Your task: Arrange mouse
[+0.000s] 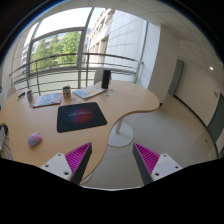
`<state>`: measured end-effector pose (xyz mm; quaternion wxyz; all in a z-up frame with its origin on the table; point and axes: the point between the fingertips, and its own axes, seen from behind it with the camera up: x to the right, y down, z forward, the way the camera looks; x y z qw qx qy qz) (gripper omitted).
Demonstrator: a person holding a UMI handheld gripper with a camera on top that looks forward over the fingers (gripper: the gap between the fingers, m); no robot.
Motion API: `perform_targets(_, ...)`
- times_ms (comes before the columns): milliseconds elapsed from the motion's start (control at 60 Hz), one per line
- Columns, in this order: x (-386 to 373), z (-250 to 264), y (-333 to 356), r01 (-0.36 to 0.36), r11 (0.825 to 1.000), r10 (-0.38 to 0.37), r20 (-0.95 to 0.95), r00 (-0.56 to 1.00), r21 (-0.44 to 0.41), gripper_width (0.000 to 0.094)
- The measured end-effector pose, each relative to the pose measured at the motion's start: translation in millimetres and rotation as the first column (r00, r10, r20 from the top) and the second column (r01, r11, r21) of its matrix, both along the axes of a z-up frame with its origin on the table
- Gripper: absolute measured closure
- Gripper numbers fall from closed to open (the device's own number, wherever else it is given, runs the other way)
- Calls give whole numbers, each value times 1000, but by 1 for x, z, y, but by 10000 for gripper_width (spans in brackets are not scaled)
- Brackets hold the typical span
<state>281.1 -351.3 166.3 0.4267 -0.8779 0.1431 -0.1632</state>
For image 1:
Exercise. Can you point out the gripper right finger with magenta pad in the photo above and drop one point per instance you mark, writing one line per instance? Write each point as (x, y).
(153, 166)

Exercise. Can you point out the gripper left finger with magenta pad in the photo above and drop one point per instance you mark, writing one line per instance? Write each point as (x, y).
(70, 166)

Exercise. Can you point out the pink computer mouse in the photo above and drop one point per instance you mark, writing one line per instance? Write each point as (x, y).
(34, 139)

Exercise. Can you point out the black mouse pad red pattern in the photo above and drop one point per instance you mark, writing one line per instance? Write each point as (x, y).
(79, 116)

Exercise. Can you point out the red magazine on table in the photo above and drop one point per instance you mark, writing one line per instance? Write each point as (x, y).
(47, 100)

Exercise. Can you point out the light blue open book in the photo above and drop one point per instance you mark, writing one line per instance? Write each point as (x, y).
(88, 92)

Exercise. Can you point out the metal balcony railing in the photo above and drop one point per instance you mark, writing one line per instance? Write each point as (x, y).
(48, 75)

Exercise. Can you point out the black speaker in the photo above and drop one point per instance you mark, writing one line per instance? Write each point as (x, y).
(106, 79)

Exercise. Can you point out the grey green door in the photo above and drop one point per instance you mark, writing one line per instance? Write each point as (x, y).
(176, 77)

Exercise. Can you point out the white table pedestal base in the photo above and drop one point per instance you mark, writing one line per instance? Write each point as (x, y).
(121, 134)

